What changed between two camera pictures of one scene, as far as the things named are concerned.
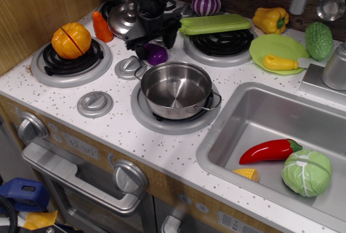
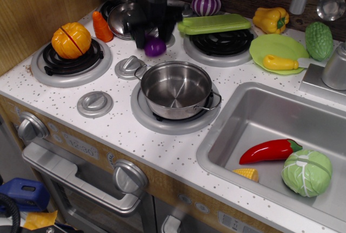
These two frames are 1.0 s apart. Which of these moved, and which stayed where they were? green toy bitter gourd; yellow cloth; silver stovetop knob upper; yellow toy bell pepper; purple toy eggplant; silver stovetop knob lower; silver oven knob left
Moved: purple toy eggplant
Stayed: yellow toy bell pepper; silver stovetop knob upper; green toy bitter gourd; silver stovetop knob lower; silver oven knob left; yellow cloth
